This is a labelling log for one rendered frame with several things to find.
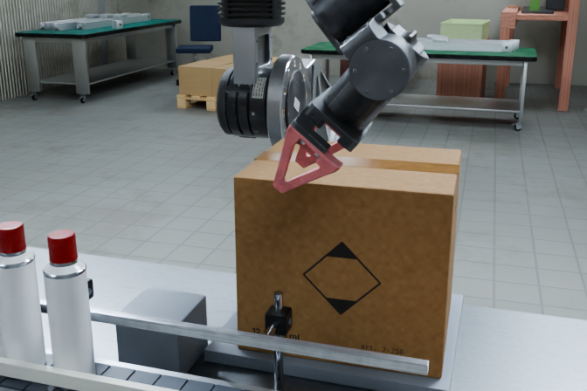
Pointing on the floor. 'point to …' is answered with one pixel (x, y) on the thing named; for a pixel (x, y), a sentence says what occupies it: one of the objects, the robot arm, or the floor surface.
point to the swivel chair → (203, 29)
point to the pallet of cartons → (202, 81)
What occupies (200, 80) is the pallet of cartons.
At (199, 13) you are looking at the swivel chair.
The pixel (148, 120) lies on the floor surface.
